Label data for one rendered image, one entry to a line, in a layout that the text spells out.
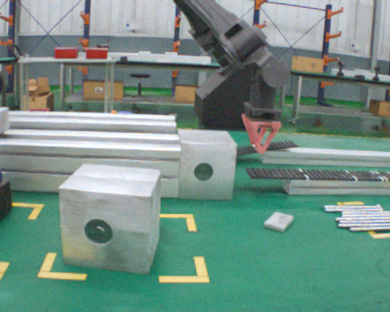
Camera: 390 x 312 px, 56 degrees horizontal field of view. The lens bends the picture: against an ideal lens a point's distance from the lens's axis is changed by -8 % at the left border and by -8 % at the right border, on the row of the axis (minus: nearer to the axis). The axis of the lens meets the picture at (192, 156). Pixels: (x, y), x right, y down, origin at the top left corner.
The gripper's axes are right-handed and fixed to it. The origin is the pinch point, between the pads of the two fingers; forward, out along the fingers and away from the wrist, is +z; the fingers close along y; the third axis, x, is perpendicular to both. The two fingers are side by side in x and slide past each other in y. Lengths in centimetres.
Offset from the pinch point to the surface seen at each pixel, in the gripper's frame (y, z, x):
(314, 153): 1.9, 0.7, 13.0
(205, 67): -447, 4, 41
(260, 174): 19.4, 0.3, -4.4
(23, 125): 5, -4, -51
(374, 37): -744, -90, 465
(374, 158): 1.9, 1.2, 29.6
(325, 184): 20.9, 1.5, 7.9
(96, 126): 4.8, -4.1, -35.3
